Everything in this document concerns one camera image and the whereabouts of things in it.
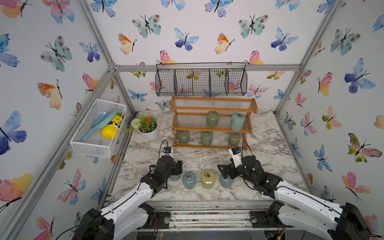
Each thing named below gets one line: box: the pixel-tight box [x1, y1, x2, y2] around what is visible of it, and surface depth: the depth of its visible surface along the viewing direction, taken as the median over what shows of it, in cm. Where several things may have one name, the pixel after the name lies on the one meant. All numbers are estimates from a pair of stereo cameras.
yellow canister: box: [201, 170, 216, 190], surface depth 82 cm
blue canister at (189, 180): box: [182, 172, 197, 190], surface depth 82 cm
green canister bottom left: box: [178, 130, 190, 144], surface depth 100 cm
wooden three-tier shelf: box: [170, 95, 258, 151], surface depth 95 cm
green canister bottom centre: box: [201, 131, 213, 147], surface depth 98 cm
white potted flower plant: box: [124, 115, 159, 140], surface depth 97 cm
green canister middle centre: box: [206, 110, 220, 127], surface depth 91 cm
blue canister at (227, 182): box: [220, 174, 235, 188], surface depth 83 cm
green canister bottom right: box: [228, 132, 241, 147], surface depth 98 cm
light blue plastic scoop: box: [80, 109, 119, 142], surface depth 70 cm
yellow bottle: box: [101, 112, 124, 141], surface depth 71 cm
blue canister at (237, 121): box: [230, 112, 246, 132], surface depth 88 cm
